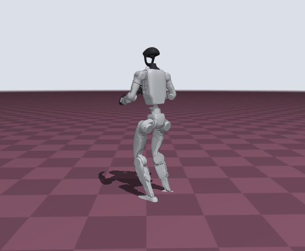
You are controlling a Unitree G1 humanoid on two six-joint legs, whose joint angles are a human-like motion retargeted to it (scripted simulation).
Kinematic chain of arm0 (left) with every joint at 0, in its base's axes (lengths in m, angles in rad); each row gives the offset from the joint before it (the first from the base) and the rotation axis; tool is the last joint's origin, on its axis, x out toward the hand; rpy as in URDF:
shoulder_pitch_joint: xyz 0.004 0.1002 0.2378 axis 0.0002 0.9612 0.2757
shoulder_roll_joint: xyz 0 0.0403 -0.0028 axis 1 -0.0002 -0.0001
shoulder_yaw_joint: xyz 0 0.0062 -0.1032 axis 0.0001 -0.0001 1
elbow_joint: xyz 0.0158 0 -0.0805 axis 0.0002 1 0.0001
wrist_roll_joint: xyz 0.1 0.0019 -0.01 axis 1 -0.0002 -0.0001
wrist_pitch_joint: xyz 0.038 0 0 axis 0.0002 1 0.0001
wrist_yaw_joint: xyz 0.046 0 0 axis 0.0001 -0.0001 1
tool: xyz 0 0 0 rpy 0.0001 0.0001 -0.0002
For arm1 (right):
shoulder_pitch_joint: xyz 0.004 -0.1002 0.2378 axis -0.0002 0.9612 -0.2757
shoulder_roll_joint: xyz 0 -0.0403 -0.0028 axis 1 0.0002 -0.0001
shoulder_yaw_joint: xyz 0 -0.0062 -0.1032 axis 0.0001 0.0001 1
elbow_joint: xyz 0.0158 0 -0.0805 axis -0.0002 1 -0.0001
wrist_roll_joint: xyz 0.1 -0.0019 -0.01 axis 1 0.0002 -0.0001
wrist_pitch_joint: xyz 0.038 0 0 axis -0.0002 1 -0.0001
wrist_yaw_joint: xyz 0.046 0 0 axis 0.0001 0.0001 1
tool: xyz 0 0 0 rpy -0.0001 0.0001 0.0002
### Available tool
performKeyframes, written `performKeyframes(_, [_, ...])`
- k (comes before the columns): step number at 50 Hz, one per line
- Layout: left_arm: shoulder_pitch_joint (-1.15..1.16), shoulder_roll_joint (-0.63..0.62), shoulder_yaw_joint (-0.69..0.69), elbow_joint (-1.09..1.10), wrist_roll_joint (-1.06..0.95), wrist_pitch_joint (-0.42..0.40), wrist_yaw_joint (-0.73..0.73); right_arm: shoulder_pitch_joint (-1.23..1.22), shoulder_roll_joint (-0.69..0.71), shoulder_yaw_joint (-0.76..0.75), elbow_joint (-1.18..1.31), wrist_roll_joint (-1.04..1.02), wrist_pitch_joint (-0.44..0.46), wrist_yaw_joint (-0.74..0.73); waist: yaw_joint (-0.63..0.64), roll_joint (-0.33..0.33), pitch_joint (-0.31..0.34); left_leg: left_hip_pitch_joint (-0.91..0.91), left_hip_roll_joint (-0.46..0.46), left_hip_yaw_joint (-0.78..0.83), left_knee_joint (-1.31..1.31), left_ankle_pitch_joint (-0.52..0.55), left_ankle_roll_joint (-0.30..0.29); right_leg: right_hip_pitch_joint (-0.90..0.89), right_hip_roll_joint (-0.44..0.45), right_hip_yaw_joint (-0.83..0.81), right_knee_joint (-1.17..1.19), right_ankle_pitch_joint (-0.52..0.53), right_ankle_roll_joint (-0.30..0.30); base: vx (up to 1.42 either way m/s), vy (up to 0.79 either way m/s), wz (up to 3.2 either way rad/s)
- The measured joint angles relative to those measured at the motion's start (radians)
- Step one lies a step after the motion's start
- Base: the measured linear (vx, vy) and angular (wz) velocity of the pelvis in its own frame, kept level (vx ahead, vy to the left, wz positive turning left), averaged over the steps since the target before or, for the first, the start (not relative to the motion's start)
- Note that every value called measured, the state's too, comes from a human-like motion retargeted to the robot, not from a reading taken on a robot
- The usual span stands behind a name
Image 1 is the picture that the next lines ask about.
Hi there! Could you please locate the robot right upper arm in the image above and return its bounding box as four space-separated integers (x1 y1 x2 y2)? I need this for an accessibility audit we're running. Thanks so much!
165 72 177 100

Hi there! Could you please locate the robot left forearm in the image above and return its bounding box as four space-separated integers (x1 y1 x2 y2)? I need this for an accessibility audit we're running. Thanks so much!
120 92 131 105

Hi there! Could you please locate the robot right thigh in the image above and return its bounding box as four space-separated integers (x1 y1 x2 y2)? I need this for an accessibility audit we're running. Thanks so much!
151 119 171 165

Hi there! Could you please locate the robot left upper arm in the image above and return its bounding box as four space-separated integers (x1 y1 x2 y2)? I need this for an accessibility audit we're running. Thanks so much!
128 71 147 101

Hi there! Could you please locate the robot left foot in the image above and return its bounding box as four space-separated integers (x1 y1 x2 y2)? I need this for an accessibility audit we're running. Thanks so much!
138 195 158 202

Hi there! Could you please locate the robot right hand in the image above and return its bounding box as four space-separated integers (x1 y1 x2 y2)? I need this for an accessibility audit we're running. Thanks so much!
137 85 143 94

